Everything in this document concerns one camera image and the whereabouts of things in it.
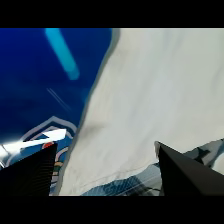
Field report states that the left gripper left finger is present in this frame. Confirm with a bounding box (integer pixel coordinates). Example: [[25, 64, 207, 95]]
[[0, 142, 59, 197]]

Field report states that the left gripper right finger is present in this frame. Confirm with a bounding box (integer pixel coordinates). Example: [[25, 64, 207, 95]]
[[154, 140, 224, 197]]

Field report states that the white garment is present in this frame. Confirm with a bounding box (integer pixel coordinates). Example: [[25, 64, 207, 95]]
[[54, 28, 224, 197]]

